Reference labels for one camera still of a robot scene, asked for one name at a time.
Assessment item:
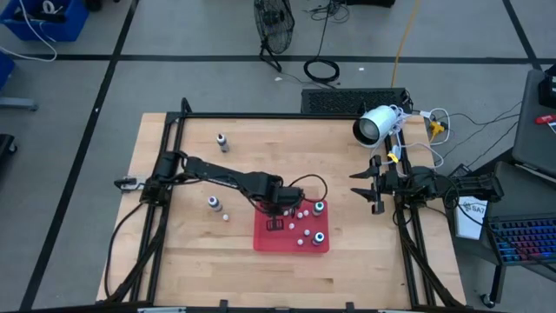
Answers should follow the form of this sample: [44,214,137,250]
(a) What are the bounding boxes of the white lamp cable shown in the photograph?
[368,103,452,171]

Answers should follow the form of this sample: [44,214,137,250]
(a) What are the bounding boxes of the black floor fan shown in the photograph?
[254,0,297,73]

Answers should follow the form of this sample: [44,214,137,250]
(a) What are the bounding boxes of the RGB backlit keyboard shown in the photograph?
[486,216,556,267]

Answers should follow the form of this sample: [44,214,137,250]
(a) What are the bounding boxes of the white printed paper sheet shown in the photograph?
[453,190,490,241]

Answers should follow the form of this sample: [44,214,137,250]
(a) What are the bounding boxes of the blue plastic crate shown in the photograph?
[0,51,17,91]
[0,0,90,43]

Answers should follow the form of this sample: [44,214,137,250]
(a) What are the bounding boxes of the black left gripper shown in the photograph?
[260,184,305,232]

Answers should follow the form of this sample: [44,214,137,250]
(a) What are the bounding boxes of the pink translucent plastic bin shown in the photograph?
[253,197,331,254]

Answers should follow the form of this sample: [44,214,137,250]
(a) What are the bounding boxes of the grey metal foot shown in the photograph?
[0,96,39,111]

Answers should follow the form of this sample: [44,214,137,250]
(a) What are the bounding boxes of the black coiled cable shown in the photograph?
[302,0,344,84]

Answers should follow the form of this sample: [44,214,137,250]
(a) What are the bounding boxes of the yellow power plug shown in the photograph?
[428,121,447,140]

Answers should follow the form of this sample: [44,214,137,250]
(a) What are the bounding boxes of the dark grey side desk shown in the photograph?
[511,68,556,178]

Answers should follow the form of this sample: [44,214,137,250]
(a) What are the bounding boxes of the black perforated computer tower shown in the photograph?
[301,87,414,116]

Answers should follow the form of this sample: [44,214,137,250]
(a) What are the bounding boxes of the black equipment box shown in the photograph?
[538,63,556,110]

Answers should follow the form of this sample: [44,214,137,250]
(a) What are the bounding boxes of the yellow hanging cable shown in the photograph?
[390,0,421,88]

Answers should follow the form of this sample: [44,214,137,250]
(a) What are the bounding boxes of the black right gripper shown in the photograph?
[348,155,403,215]

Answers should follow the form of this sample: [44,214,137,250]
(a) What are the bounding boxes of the dark grey rolling cart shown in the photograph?
[451,161,556,305]

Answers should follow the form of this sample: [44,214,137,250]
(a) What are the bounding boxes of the black caster base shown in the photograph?
[0,133,18,169]

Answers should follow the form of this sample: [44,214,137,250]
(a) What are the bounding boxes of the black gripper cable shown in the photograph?
[288,173,329,203]

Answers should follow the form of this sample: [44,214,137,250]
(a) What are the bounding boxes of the black aluminium table frame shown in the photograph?
[103,97,466,310]

